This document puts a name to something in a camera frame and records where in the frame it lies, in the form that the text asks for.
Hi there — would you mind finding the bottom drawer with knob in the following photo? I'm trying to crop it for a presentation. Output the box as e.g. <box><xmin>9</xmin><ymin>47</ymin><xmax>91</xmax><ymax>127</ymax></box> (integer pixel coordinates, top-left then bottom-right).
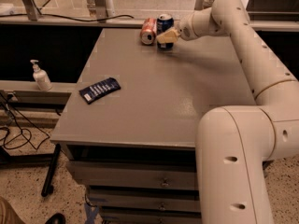
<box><xmin>100</xmin><ymin>209</ymin><xmax>202</xmax><ymax>224</ymax></box>

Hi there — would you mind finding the red coke can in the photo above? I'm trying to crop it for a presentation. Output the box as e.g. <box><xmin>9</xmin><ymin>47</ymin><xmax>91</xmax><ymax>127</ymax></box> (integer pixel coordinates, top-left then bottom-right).
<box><xmin>140</xmin><ymin>18</ymin><xmax>157</xmax><ymax>45</ymax></box>

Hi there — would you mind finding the dark blue snack packet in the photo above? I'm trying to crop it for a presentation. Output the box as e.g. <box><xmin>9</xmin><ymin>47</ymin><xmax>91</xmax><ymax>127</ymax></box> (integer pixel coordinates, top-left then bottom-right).
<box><xmin>79</xmin><ymin>77</ymin><xmax>121</xmax><ymax>105</ymax></box>

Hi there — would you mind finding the white pump dispenser bottle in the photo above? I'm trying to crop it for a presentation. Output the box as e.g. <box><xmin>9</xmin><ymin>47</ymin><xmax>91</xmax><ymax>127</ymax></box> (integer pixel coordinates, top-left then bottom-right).
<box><xmin>30</xmin><ymin>60</ymin><xmax>52</xmax><ymax>91</ymax></box>

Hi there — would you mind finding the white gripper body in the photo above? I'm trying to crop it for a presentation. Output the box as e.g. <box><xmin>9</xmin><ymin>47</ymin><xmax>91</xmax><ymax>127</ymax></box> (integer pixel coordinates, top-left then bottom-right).
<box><xmin>176</xmin><ymin>16</ymin><xmax>196</xmax><ymax>41</ymax></box>

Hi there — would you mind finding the black cable on ledge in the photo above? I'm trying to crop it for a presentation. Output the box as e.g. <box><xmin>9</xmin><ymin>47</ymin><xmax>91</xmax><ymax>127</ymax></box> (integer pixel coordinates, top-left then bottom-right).
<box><xmin>0</xmin><ymin>12</ymin><xmax>135</xmax><ymax>22</ymax></box>

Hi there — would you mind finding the blue pepsi can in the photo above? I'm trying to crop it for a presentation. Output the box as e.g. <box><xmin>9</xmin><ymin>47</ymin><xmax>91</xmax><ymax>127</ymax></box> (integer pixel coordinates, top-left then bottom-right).
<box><xmin>157</xmin><ymin>14</ymin><xmax>174</xmax><ymax>49</ymax></box>

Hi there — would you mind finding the top drawer with knob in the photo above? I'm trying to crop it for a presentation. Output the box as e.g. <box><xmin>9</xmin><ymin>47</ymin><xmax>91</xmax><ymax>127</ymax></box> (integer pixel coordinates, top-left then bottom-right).
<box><xmin>66</xmin><ymin>161</ymin><xmax>198</xmax><ymax>190</ymax></box>

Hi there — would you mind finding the middle drawer with knob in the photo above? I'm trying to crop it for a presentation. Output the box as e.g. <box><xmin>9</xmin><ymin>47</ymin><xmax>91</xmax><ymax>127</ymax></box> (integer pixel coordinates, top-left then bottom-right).
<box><xmin>88</xmin><ymin>189</ymin><xmax>200</xmax><ymax>212</ymax></box>

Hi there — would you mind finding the grey drawer cabinet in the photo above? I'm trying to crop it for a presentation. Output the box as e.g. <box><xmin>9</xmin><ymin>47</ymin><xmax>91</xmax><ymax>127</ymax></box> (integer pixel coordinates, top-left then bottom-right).
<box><xmin>51</xmin><ymin>29</ymin><xmax>254</xmax><ymax>216</ymax></box>

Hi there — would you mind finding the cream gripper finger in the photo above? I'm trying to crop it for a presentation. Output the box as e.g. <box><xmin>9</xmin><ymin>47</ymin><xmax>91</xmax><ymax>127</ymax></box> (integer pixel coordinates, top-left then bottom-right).
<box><xmin>156</xmin><ymin>27</ymin><xmax>180</xmax><ymax>44</ymax></box>

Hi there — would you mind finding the black shoe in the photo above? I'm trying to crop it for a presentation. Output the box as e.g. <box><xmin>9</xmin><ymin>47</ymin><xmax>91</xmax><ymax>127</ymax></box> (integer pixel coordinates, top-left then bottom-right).
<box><xmin>45</xmin><ymin>213</ymin><xmax>65</xmax><ymax>224</ymax></box>

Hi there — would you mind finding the drawer with knob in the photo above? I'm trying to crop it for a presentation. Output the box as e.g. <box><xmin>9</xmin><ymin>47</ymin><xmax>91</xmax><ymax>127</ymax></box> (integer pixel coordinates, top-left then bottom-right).
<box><xmin>66</xmin><ymin>161</ymin><xmax>198</xmax><ymax>190</ymax></box>
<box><xmin>88</xmin><ymin>189</ymin><xmax>200</xmax><ymax>212</ymax></box>
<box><xmin>100</xmin><ymin>209</ymin><xmax>202</xmax><ymax>224</ymax></box>

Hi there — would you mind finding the black metal stand leg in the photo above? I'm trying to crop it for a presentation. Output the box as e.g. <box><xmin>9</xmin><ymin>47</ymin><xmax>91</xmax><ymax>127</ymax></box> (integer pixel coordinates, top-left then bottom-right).
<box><xmin>41</xmin><ymin>144</ymin><xmax>61</xmax><ymax>197</ymax></box>

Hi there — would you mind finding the blue tape cross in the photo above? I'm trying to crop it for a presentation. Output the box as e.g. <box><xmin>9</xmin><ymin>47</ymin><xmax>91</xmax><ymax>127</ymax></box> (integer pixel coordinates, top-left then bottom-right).
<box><xmin>84</xmin><ymin>203</ymin><xmax>99</xmax><ymax>224</ymax></box>

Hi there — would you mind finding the tan trouser leg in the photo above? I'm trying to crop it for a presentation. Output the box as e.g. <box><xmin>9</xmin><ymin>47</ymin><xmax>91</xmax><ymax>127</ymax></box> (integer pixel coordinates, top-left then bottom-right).
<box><xmin>0</xmin><ymin>197</ymin><xmax>25</xmax><ymax>224</ymax></box>

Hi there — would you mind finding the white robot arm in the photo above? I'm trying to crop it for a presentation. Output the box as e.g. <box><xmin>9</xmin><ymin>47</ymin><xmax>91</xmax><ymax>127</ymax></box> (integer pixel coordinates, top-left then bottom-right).
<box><xmin>157</xmin><ymin>0</ymin><xmax>299</xmax><ymax>224</ymax></box>

